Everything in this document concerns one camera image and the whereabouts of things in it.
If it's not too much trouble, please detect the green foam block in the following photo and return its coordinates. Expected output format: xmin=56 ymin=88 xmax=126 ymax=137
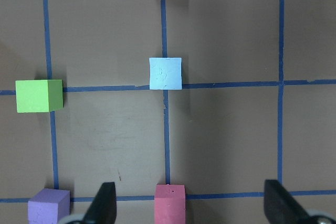
xmin=15 ymin=80 xmax=64 ymax=113

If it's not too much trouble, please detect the light blue centre foam block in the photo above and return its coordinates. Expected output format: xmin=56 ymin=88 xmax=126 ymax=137
xmin=149 ymin=58 xmax=182 ymax=90

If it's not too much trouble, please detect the pink foam block near base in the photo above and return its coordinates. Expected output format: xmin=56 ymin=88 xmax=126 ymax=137
xmin=154 ymin=184 xmax=186 ymax=224

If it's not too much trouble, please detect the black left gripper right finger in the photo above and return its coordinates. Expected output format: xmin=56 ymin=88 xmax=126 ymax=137
xmin=264 ymin=179 xmax=311 ymax=224

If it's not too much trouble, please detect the purple foam block near base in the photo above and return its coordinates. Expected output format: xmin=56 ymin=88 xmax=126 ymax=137
xmin=27 ymin=188 xmax=70 ymax=223

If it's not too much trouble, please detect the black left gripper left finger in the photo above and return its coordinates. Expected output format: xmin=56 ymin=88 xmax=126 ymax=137
xmin=82 ymin=182 xmax=117 ymax=223

